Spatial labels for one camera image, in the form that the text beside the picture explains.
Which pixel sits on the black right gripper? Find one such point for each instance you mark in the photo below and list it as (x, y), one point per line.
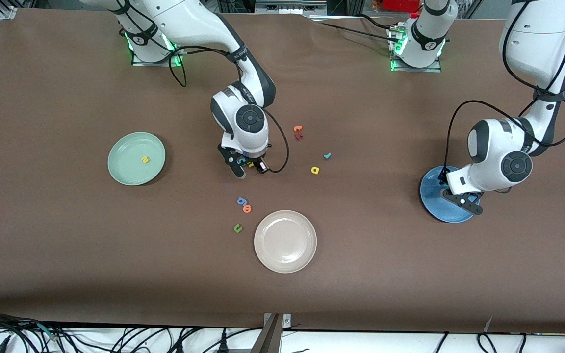
(257, 161)

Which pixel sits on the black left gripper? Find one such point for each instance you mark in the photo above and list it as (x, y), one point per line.
(443, 176)

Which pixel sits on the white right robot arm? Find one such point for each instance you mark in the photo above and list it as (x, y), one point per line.
(189, 19)

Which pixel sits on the blue plate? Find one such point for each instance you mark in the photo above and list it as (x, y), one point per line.
(434, 201)

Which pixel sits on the blue foam letter g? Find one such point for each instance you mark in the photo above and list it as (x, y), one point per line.
(241, 200)

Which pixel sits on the beige plate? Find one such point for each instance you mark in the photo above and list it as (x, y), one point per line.
(285, 241)

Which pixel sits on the green plate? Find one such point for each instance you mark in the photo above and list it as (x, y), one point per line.
(133, 169)

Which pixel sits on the white paper tag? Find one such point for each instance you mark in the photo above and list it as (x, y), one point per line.
(488, 323)

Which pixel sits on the grey metal equipment box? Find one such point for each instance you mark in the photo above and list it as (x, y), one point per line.
(290, 6)

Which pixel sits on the red box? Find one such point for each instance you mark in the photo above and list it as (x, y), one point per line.
(400, 5)

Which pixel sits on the black power plug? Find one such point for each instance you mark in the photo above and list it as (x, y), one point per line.
(222, 343)

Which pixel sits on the aluminium corner profile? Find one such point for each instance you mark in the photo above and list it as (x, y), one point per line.
(7, 11)

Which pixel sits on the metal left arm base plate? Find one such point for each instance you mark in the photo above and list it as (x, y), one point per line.
(434, 70)

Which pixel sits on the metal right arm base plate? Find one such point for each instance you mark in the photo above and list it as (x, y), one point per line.
(138, 63)

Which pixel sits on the metal table bracket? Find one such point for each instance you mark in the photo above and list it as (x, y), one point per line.
(272, 338)

